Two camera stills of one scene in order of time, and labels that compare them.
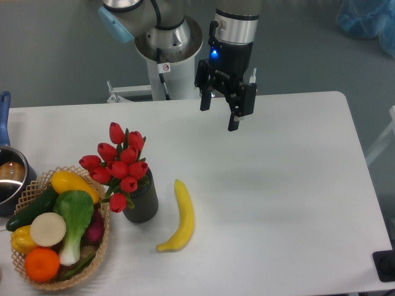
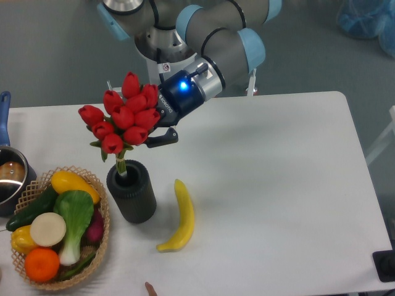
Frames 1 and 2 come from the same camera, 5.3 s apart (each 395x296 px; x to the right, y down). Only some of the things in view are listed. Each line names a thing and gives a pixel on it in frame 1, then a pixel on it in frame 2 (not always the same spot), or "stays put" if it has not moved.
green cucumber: (44, 203) stays put
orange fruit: (42, 264) stays put
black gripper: (224, 71) to (177, 94)
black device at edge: (384, 262) stays put
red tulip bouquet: (120, 169) to (125, 119)
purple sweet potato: (92, 234) stays put
